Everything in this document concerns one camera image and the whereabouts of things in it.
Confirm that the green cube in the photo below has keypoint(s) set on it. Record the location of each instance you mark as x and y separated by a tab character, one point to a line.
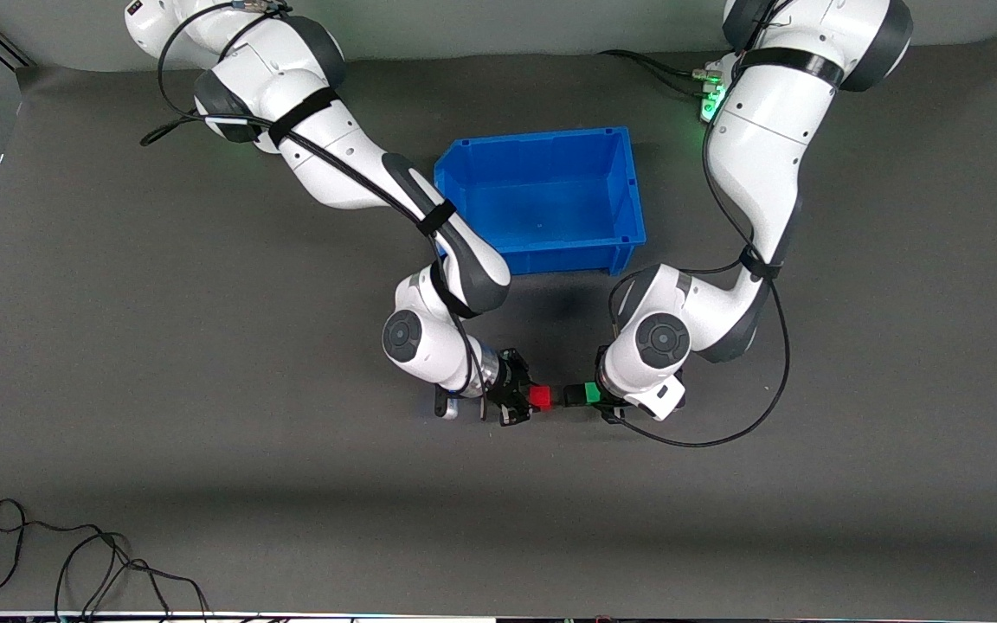
591	394

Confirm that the blue plastic storage bin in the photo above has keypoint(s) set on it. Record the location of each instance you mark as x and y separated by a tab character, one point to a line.
550	199

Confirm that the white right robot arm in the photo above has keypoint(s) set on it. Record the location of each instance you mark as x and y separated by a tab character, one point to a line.
334	164

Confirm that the black cube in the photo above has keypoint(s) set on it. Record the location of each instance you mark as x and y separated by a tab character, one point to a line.
568	397

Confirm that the red cube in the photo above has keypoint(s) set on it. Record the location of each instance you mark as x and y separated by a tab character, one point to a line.
540	397

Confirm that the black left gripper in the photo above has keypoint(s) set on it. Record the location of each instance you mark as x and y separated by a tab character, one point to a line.
606	401

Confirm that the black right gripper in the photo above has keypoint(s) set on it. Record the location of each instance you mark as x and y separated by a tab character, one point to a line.
512	383

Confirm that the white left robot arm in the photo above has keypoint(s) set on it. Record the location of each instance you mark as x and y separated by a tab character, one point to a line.
758	147

